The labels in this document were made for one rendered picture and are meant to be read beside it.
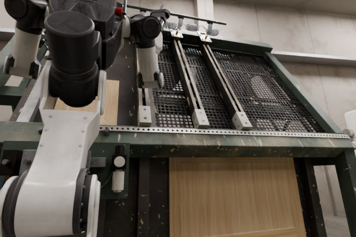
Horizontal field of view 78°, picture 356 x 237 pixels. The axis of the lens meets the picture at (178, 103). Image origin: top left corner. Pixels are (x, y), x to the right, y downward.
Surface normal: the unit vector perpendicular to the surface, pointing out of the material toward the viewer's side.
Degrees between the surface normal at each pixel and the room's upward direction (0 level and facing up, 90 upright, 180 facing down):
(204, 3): 90
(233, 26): 90
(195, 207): 90
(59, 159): 57
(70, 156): 63
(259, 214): 90
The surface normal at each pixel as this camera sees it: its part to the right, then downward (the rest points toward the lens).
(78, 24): 0.25, -0.64
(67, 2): 0.28, -0.42
